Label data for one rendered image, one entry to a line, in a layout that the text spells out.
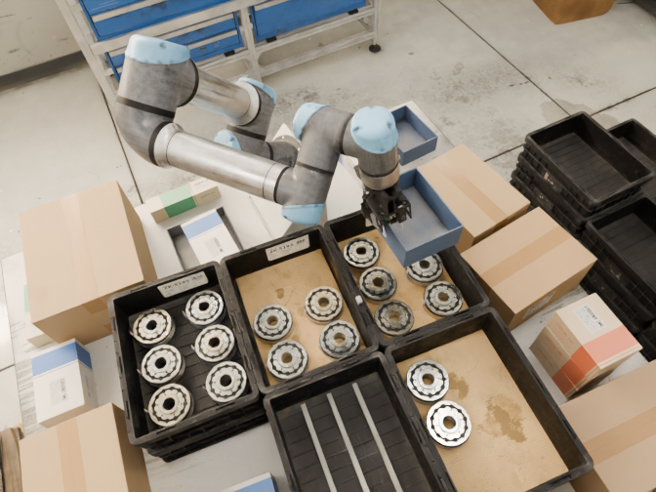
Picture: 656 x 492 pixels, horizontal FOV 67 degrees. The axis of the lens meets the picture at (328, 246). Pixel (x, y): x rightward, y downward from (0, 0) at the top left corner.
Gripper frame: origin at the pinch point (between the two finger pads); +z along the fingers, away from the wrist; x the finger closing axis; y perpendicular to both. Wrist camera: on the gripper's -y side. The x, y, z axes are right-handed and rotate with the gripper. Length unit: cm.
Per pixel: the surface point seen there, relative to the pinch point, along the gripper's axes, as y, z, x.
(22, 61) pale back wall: -278, 82, -121
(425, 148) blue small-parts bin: -46, 44, 37
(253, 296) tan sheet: -12.0, 24.2, -36.9
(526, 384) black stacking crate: 41, 26, 13
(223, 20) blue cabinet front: -194, 61, 1
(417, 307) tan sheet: 10.8, 29.7, 1.7
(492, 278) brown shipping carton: 13.5, 29.7, 23.3
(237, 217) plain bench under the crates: -50, 38, -33
